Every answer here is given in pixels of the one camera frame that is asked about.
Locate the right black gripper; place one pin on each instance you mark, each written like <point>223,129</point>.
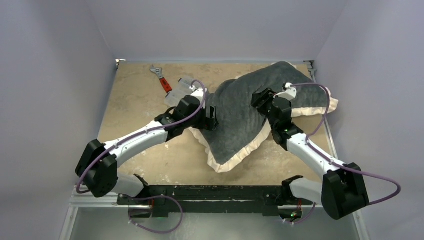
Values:
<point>260,100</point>

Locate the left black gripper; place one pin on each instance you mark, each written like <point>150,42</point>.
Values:
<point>211,122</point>

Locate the grey pillow with cream ruffle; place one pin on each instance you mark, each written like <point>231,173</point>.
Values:
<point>241,128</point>

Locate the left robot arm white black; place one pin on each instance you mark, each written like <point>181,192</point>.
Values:
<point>99,163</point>

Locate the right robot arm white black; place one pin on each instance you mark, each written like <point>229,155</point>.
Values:
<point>342,190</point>

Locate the clear plastic screw box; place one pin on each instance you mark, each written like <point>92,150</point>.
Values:
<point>182,89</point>

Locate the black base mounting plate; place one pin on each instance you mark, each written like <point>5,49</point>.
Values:
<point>158,201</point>

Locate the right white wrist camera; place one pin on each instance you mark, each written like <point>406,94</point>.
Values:
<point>289,92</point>

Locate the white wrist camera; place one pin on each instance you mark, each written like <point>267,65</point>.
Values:
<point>289,92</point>
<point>198,93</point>

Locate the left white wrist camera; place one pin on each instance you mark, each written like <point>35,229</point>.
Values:
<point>198,93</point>

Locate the red handled adjustable wrench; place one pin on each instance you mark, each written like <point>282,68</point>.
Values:
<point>158,71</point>

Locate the aluminium frame rail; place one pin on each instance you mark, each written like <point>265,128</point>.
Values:
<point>183,162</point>

